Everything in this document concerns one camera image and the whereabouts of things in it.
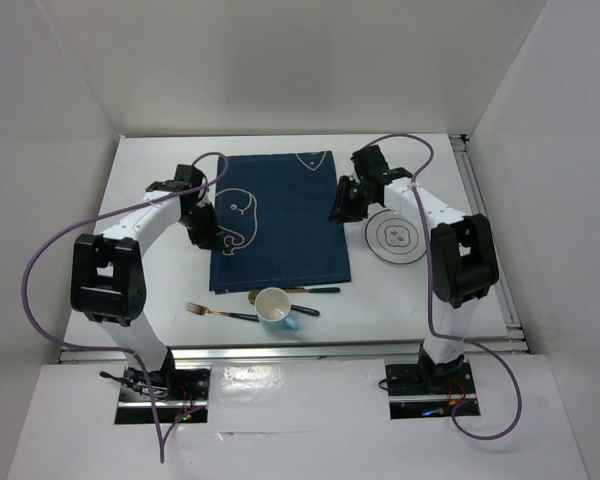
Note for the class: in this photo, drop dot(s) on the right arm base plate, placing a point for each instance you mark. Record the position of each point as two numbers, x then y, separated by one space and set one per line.
410 398

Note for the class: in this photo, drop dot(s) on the aluminium right side rail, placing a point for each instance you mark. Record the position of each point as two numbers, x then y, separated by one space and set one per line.
515 338

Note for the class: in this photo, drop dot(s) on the gold fork dark handle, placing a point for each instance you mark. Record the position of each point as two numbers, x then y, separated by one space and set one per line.
201 310

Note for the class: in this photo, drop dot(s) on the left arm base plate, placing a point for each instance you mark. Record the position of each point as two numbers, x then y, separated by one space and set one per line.
188 395

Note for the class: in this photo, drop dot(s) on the aluminium front rail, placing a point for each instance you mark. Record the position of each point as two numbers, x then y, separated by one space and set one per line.
276 353

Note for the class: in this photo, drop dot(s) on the gold spoon dark handle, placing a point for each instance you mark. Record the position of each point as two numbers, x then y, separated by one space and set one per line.
252 295

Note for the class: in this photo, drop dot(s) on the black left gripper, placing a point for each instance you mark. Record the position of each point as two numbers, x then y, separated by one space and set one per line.
207 238

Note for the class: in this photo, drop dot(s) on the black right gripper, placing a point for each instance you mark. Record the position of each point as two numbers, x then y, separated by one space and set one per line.
342 209

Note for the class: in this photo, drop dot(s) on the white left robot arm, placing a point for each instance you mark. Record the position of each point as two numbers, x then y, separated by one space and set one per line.
108 282

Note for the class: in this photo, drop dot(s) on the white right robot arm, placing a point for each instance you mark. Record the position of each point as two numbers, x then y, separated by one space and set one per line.
461 260

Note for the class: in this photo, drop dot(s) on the blue fabric placemat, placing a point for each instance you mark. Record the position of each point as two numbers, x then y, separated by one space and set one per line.
273 213

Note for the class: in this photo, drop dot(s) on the gold knife dark handle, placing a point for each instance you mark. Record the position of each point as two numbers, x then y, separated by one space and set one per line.
313 290

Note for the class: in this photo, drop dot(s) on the white round plate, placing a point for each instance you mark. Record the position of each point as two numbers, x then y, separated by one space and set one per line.
393 239

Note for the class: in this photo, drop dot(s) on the aluminium rail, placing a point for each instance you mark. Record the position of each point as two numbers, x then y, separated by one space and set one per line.
515 338
276 353

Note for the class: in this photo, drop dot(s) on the white and blue mug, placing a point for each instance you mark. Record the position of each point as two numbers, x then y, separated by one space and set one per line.
273 309

